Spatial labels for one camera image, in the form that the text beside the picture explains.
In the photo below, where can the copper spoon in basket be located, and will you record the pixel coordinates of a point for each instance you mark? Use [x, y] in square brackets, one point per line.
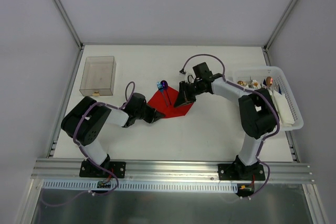
[269, 82]

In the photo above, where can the right white napkin rolls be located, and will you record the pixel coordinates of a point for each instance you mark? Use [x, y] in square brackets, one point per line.
[282, 108]

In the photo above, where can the white slotted cable duct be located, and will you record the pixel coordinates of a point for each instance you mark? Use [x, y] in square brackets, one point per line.
[140, 186]

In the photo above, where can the aluminium front rail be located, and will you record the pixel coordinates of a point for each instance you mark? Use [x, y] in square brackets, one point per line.
[172, 171]

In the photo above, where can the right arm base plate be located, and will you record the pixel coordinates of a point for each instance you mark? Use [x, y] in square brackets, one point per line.
[235, 171]

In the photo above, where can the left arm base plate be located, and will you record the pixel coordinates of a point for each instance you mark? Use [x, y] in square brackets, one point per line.
[88, 170]

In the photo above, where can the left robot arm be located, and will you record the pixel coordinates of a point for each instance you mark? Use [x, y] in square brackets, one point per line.
[85, 121]

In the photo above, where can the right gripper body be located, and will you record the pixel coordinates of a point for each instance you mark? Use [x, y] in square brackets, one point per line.
[189, 91]

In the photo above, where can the red paper napkin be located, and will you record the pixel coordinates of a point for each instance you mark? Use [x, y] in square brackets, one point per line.
[158, 103]

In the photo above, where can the white napkin roll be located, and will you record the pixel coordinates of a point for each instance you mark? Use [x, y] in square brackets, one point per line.
[255, 85]

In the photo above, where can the clear plastic box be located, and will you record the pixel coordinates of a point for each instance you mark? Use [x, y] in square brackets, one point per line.
[98, 76]

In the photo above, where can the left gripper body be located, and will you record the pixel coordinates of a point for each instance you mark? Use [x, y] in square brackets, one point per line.
[151, 114]

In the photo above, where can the gold spoon in basket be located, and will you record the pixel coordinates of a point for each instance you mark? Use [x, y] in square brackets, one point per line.
[242, 83]

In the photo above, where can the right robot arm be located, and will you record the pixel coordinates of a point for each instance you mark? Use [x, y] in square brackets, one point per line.
[258, 115]

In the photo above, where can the iridescent purple spoon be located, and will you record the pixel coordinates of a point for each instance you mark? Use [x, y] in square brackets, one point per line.
[165, 88]

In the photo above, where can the white plastic basket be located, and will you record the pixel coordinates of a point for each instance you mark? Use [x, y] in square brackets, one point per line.
[260, 74]

